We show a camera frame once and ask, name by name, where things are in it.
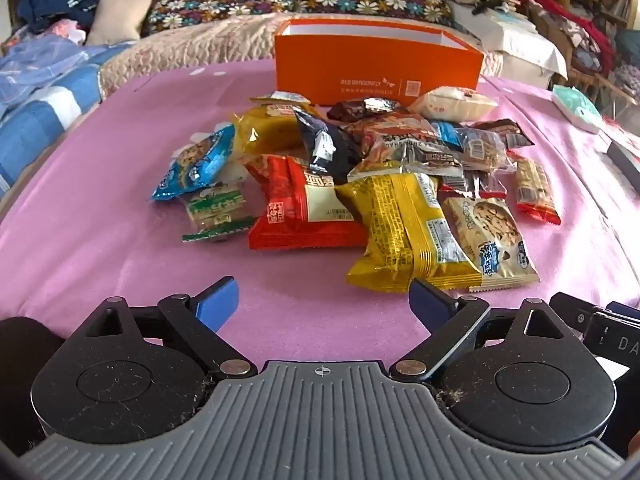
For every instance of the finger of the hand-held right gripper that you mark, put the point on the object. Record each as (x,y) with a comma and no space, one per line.
(575,315)
(625,310)

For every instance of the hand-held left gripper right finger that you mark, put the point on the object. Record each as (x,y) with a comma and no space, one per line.
(430,305)

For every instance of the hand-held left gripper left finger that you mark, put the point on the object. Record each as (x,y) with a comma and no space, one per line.
(220,300)

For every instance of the clear red-edged cookie packet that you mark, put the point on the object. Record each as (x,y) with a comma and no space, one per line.
(482,185)

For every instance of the orange cardboard box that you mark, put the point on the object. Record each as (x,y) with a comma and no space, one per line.
(370,70)

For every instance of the yellow foil snack packet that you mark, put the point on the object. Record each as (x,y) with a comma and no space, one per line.
(405,230)

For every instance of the beige cookie packet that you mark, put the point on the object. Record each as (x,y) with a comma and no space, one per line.
(492,232)

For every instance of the pink floral tablecloth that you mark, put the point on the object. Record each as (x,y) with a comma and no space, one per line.
(125,260)

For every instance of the large red snack packet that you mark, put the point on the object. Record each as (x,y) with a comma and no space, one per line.
(285,205)

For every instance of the red-edged orange snack packet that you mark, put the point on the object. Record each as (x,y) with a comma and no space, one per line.
(535,190)

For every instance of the blue cookie packet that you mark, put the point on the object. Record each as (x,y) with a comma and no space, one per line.
(197,160)

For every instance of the silver printed snack packet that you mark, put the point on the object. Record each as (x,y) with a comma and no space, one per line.
(415,157)

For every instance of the black box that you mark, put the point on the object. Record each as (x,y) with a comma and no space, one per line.
(627,160)

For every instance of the blue clear snack bar packet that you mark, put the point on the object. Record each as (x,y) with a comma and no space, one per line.
(480,147)

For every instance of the translucent yellow snack packet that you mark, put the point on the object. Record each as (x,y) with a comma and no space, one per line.
(265,127)

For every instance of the orange red printed snack packet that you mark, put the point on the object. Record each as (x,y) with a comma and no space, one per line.
(390,127)

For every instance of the dark brown snack packet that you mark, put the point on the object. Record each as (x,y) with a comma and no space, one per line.
(505,127)

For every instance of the dark red snack packet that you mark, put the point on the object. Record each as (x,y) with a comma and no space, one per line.
(357,109)

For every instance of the teal tissue pack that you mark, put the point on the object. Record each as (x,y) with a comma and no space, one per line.
(577,105)

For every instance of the small white green snack packet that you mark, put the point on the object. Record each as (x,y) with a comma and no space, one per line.
(282,97)

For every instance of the beige quilted blanket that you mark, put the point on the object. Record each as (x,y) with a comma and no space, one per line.
(200,45)

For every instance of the white cloth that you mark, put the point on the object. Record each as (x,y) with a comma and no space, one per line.
(520,45)

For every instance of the blue striped quilt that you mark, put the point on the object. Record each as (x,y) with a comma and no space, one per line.
(35,95)

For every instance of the red fuzzy cloth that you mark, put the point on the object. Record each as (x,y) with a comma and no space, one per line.
(595,35)

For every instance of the floral cushion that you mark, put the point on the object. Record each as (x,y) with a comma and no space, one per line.
(370,0)
(220,2)

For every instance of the beige pillow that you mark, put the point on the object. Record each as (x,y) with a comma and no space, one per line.
(122,15)

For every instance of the dark blue clothes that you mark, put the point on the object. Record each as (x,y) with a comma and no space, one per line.
(50,5)

